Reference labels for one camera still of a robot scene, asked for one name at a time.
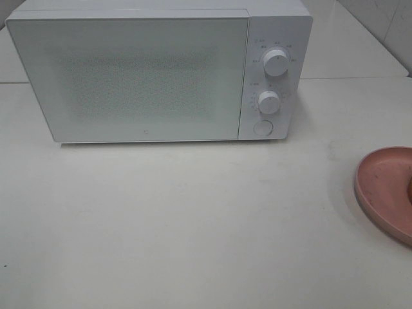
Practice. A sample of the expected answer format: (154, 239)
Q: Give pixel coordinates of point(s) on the lower white timer knob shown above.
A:
(268, 102)

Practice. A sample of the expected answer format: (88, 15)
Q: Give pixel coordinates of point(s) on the pink round plate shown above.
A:
(380, 184)

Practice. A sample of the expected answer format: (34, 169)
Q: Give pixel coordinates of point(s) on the toy burger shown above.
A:
(409, 190)

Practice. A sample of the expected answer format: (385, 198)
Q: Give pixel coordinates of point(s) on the round white door button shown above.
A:
(263, 128)

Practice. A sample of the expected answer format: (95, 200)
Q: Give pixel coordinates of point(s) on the upper white power knob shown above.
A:
(275, 62)

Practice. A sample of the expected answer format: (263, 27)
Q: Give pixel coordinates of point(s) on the white microwave oven body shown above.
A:
(163, 71)

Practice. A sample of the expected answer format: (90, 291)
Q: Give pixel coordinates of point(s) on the white microwave door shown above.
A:
(94, 106)

